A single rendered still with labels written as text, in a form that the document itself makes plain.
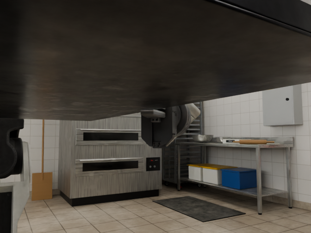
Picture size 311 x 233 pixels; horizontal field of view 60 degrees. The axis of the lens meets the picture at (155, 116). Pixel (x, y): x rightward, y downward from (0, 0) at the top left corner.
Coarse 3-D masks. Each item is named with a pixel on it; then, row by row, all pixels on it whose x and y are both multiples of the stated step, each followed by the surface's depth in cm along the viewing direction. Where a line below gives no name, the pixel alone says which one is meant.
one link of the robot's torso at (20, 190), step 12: (24, 144) 80; (24, 156) 76; (24, 168) 74; (24, 180) 72; (0, 192) 71; (12, 192) 71; (24, 192) 71; (0, 204) 71; (12, 204) 70; (24, 204) 70; (0, 216) 70; (12, 216) 68; (0, 228) 70; (12, 228) 67
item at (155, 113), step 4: (144, 112) 40; (148, 112) 40; (152, 112) 40; (156, 112) 41; (160, 112) 43; (164, 112) 45; (144, 116) 43; (148, 116) 43; (152, 116) 43; (156, 116) 43; (160, 116) 44; (164, 116) 45; (152, 120) 45; (156, 120) 46; (160, 120) 46
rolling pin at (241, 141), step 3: (234, 141) 391; (237, 141) 389; (240, 141) 385; (243, 141) 383; (246, 141) 381; (249, 141) 378; (252, 141) 376; (255, 141) 374; (258, 141) 372; (261, 141) 370; (264, 141) 368; (267, 141) 368; (270, 141) 366; (273, 141) 364
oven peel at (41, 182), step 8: (32, 176) 422; (40, 176) 428; (48, 176) 433; (32, 184) 420; (40, 184) 425; (48, 184) 431; (32, 192) 418; (40, 192) 423; (48, 192) 429; (32, 200) 416
